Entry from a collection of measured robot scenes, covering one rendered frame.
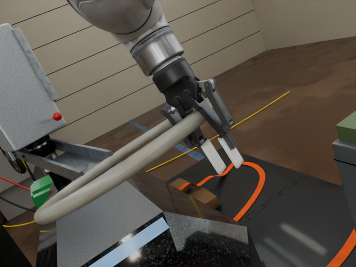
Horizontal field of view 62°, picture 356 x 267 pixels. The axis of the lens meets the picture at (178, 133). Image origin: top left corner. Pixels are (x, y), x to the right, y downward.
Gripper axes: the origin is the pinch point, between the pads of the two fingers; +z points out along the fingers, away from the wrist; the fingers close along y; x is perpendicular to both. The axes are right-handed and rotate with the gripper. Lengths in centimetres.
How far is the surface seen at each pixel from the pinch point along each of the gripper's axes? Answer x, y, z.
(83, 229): 0, 63, 6
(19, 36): -21, 62, -64
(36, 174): -181, 441, -35
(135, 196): -17, 52, 7
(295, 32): -640, 111, 4
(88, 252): 9, 51, 9
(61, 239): 5, 70, 4
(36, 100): -17, 70, -42
